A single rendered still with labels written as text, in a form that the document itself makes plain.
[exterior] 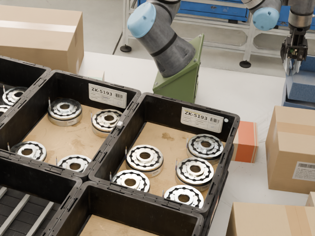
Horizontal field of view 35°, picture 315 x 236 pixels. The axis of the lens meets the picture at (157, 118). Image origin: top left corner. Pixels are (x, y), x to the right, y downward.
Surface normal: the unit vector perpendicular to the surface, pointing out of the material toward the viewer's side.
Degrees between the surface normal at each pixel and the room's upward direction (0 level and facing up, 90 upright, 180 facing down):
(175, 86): 90
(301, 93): 90
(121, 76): 0
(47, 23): 0
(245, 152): 90
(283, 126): 0
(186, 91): 90
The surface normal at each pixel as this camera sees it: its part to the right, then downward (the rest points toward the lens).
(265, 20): -0.29, 0.67
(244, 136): 0.06, -0.79
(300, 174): -0.12, 0.61
